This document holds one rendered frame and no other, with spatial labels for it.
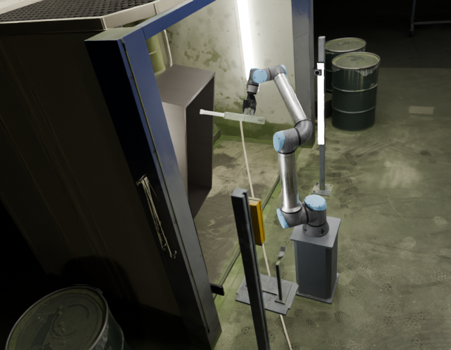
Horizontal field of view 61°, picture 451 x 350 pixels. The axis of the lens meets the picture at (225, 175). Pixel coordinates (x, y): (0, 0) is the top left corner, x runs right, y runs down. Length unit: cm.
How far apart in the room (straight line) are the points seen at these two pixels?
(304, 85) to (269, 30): 73
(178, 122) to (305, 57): 222
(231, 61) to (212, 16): 55
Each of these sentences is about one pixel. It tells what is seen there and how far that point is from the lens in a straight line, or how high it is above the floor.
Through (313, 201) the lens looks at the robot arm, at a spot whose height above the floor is 91.
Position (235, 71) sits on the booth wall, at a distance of 485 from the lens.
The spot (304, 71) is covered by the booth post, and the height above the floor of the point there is 102.
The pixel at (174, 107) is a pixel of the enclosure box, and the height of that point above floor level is 162.
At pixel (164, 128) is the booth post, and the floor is 180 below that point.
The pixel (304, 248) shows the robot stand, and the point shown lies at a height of 56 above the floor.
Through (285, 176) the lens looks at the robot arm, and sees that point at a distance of 248.
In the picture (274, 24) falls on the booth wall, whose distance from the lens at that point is 449.
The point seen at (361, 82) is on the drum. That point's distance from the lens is 503.
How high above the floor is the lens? 265
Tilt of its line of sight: 35 degrees down
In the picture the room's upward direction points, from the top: 10 degrees counter-clockwise
